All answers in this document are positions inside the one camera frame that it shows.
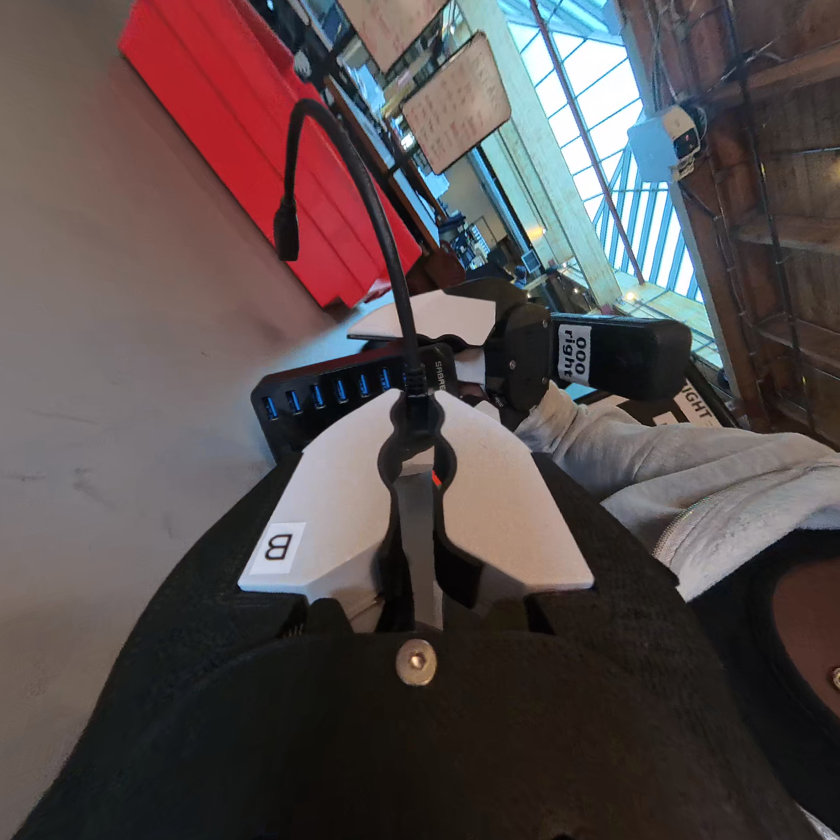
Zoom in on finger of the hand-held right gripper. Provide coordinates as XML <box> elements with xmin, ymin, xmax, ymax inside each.
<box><xmin>453</xmin><ymin>346</ymin><xmax>490</xmax><ymax>388</ymax></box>
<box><xmin>346</xmin><ymin>289</ymin><xmax>497</xmax><ymax>349</ymax></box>

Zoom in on white wall camera box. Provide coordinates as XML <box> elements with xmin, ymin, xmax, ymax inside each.
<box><xmin>628</xmin><ymin>105</ymin><xmax>706</xmax><ymax>181</ymax></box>

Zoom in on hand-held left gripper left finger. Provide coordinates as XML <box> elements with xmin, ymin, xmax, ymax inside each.
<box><xmin>238</xmin><ymin>388</ymin><xmax>421</xmax><ymax>634</ymax></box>

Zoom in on glossy black multi-port usb hub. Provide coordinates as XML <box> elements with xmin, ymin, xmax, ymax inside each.
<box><xmin>251</xmin><ymin>343</ymin><xmax>460</xmax><ymax>463</ymax></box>

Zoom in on black angled-plug usb cable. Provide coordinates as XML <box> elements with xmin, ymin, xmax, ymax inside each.
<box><xmin>273</xmin><ymin>98</ymin><xmax>442</xmax><ymax>460</ymax></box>

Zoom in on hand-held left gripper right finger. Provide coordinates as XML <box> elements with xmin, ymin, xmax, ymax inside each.
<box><xmin>430</xmin><ymin>394</ymin><xmax>595</xmax><ymax>614</ymax></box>

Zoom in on red plastic bin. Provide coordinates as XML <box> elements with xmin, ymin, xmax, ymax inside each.
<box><xmin>118</xmin><ymin>0</ymin><xmax>423</xmax><ymax>309</ymax></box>

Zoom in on person's grey hoodie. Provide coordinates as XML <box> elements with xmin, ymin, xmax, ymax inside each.
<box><xmin>600</xmin><ymin>453</ymin><xmax>840</xmax><ymax>603</ymax></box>

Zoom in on person's right forearm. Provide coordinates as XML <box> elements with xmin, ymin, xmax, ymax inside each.
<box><xmin>514</xmin><ymin>382</ymin><xmax>840</xmax><ymax>500</ymax></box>

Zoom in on whiteboard on stand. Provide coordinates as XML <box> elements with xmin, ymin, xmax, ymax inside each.
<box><xmin>402</xmin><ymin>33</ymin><xmax>513</xmax><ymax>175</ymax></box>
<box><xmin>335</xmin><ymin>0</ymin><xmax>454</xmax><ymax>73</ymax></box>

